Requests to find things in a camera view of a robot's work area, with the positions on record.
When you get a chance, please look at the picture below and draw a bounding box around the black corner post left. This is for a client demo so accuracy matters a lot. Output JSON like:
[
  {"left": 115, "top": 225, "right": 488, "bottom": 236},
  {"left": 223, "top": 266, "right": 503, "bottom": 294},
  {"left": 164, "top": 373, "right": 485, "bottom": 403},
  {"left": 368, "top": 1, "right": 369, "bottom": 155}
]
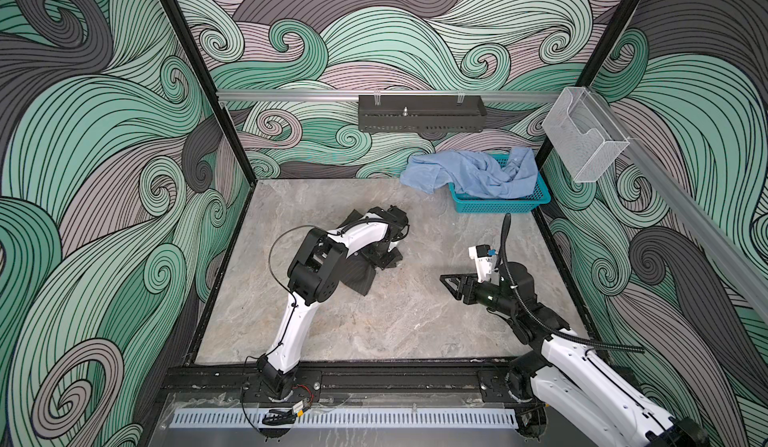
[{"left": 159, "top": 0, "right": 257, "bottom": 189}]

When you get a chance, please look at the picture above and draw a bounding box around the white slotted cable duct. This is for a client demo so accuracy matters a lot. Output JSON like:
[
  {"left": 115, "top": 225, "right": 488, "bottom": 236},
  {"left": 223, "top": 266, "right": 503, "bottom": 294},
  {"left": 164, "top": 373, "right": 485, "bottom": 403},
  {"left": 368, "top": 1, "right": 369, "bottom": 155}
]
[{"left": 169, "top": 407, "right": 518, "bottom": 430}]

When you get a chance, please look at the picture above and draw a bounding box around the black corner post right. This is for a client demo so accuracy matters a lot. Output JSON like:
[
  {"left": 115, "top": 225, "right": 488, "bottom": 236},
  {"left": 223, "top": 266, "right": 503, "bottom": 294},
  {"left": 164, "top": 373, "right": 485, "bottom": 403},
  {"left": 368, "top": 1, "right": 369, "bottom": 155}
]
[{"left": 533, "top": 0, "right": 661, "bottom": 170}]

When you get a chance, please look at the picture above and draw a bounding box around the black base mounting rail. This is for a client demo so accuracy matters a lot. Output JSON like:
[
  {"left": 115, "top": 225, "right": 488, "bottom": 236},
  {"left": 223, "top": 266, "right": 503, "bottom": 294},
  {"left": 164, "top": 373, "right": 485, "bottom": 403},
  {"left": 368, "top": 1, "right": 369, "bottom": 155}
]
[{"left": 161, "top": 354, "right": 545, "bottom": 404}]

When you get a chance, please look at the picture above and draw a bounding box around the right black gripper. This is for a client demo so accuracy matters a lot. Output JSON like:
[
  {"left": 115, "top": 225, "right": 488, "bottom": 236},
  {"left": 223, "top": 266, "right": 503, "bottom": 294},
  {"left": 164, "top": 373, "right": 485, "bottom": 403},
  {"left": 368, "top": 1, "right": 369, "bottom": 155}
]
[{"left": 440, "top": 272, "right": 520, "bottom": 320}]

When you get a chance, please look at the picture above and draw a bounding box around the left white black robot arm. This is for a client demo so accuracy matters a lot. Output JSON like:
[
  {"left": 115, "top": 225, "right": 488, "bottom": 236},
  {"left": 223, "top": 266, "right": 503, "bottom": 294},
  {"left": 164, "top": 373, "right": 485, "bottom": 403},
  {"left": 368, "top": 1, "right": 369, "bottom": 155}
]
[{"left": 257, "top": 206, "right": 410, "bottom": 399}]

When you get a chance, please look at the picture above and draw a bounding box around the aluminium horizontal rail back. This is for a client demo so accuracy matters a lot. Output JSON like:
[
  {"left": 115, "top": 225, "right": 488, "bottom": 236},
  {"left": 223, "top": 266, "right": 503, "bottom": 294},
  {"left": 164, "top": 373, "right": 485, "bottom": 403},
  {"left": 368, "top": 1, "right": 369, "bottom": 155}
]
[{"left": 217, "top": 89, "right": 562, "bottom": 105}]

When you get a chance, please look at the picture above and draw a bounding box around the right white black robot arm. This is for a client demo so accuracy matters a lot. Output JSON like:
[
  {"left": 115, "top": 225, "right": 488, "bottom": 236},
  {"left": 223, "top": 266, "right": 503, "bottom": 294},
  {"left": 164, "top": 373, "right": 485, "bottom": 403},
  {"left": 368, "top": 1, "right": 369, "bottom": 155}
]
[{"left": 440, "top": 215, "right": 710, "bottom": 446}]

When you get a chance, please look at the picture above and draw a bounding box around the dark grey pinstriped shirt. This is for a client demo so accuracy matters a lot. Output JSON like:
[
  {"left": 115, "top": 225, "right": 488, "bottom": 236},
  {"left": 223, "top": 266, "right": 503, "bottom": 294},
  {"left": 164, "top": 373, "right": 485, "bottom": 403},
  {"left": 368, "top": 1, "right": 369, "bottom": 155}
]
[{"left": 334, "top": 205, "right": 409, "bottom": 296}]

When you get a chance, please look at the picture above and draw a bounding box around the aluminium rail right wall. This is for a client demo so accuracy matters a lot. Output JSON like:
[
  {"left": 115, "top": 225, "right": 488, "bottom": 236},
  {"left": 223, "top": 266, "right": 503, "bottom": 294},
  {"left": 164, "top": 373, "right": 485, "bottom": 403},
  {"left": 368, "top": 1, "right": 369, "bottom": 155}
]
[{"left": 590, "top": 92, "right": 767, "bottom": 320}]

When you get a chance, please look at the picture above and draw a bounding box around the teal plastic basket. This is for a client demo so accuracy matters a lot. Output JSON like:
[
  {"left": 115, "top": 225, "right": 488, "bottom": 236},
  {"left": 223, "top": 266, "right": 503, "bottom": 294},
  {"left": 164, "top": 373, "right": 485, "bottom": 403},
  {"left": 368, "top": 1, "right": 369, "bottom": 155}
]
[{"left": 448, "top": 150, "right": 551, "bottom": 214}]

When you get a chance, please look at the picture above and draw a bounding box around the light blue shirt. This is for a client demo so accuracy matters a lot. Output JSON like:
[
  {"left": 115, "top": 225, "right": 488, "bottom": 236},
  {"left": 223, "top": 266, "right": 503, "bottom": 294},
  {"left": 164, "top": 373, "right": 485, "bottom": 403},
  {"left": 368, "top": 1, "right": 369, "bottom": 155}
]
[{"left": 399, "top": 147, "right": 539, "bottom": 200}]

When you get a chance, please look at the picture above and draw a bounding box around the black corner post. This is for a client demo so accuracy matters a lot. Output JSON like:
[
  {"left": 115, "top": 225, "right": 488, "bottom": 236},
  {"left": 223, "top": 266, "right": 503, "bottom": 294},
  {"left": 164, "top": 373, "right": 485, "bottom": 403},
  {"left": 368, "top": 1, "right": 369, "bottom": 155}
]
[
  {"left": 533, "top": 0, "right": 661, "bottom": 170},
  {"left": 159, "top": 0, "right": 257, "bottom": 189}
]

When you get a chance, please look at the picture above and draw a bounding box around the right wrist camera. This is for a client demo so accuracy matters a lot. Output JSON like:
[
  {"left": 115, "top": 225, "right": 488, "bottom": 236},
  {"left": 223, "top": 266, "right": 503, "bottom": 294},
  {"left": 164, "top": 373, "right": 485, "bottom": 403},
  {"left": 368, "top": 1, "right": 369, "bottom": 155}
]
[{"left": 468, "top": 244, "right": 499, "bottom": 284}]

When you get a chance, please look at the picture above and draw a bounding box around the black perforated metal tray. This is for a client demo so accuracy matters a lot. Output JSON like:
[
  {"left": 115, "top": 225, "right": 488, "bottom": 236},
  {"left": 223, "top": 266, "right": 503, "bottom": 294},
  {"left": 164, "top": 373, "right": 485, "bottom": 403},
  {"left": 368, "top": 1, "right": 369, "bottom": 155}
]
[{"left": 357, "top": 94, "right": 488, "bottom": 135}]

